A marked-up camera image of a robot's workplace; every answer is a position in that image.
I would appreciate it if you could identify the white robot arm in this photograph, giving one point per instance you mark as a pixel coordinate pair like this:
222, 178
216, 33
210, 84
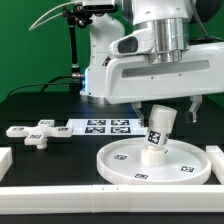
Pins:
115, 19

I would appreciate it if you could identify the white marker sheet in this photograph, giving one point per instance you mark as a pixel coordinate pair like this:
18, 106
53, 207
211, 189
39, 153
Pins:
106, 127

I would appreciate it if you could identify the white left fence block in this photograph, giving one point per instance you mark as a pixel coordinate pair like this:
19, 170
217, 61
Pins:
5, 160

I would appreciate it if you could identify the white round table top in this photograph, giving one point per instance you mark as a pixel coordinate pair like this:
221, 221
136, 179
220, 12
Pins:
121, 162

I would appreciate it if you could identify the white cross-shaped table base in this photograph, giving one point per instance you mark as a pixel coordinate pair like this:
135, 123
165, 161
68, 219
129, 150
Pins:
38, 135

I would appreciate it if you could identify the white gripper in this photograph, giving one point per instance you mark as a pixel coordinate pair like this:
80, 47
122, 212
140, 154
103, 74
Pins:
134, 79

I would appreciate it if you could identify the white front fence bar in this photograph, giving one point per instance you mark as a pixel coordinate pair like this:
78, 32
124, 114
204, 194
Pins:
111, 198

